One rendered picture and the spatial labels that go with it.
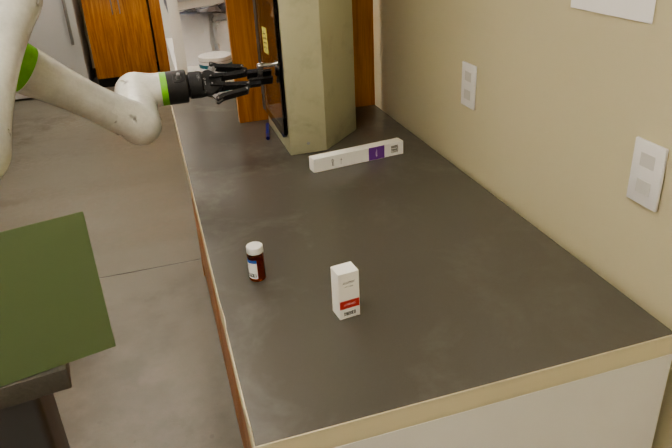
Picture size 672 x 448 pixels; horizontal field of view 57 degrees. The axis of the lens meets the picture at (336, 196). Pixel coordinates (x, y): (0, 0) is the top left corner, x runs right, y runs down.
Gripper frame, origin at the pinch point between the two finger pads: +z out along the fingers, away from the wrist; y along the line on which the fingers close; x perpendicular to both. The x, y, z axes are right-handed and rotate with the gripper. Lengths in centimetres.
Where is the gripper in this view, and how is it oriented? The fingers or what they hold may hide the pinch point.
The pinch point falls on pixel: (259, 77)
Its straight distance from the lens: 183.9
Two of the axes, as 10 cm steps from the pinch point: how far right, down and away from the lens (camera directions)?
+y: -2.5, -9.0, 3.6
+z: 9.5, -1.6, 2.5
